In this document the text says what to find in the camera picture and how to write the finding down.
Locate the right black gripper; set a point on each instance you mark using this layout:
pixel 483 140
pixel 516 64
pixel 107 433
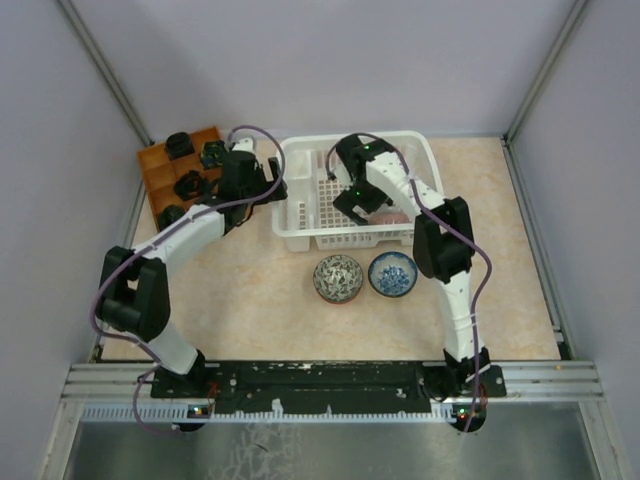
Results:
pixel 347 200

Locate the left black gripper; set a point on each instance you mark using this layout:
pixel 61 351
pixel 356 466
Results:
pixel 279 193

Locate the pink patterned bowl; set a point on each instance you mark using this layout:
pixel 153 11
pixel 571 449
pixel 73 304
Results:
pixel 388 218

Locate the white plastic dish rack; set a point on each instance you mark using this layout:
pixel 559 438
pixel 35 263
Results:
pixel 308 213

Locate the blue flower white bowl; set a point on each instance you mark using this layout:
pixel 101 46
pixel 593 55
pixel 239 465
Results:
pixel 392 274

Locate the black leaf pink bowl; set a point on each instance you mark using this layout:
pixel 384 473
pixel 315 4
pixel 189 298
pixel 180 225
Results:
pixel 338 279

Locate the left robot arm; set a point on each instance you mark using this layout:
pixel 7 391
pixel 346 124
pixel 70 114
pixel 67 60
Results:
pixel 134 297

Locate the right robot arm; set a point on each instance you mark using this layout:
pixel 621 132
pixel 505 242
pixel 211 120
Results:
pixel 375 173

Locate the dark green yellow cup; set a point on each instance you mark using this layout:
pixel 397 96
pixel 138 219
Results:
pixel 211 153

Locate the black orange cup middle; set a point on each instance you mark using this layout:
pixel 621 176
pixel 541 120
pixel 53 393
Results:
pixel 191 186

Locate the black cup back left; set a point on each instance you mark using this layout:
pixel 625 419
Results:
pixel 179 145

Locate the black cup front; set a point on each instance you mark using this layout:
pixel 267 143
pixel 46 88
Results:
pixel 169 215

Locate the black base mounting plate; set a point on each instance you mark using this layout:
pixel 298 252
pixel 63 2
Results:
pixel 317 387

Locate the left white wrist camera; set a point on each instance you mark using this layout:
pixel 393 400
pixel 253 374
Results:
pixel 244 146

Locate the aluminium frame rail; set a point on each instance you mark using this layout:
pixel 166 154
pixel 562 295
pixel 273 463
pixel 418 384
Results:
pixel 528 381

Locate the white slotted cable duct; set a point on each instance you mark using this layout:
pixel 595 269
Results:
pixel 155 413

